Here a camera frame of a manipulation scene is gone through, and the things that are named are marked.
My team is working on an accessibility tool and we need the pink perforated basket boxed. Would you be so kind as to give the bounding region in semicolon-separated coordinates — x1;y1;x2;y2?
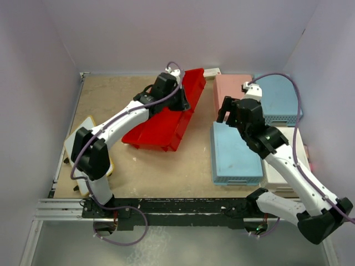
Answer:
213;74;252;116

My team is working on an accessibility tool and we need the red plastic tray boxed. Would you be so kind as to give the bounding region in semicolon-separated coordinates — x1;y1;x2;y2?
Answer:
121;68;206;152

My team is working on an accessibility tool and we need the light blue perforated basket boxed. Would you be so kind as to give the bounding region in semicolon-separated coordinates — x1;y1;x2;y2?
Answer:
255;75;298;127

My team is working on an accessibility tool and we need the white perforated basket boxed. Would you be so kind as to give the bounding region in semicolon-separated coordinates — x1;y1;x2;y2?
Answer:
260;130;312;198

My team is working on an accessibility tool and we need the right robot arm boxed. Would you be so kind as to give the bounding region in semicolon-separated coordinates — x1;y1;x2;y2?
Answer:
216;96;353;244

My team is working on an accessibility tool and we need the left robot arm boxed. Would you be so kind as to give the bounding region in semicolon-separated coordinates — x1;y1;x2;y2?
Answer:
71;69;190;217

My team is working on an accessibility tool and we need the small white red box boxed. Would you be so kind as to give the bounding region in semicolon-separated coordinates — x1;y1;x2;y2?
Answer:
203;68;221;80

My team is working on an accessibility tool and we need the yellow-rimmed whiteboard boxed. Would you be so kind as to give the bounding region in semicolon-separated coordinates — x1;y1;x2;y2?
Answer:
64;115;114;196

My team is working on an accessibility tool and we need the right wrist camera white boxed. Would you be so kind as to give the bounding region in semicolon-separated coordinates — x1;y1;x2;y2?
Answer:
241;81;262;102

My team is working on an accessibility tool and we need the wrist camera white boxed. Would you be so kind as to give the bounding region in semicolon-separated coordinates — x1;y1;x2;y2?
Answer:
165;66;185;83
241;81;262;102

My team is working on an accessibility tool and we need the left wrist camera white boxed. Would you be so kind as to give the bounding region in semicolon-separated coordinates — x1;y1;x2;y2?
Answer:
165;66;185;83

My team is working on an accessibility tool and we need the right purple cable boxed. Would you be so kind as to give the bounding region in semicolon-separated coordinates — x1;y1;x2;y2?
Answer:
248;73;355;224

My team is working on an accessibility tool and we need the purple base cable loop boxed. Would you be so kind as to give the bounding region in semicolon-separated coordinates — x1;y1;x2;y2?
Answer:
93;205;150;246

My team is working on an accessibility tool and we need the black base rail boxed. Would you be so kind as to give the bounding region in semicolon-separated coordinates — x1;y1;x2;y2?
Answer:
80;198;274;234

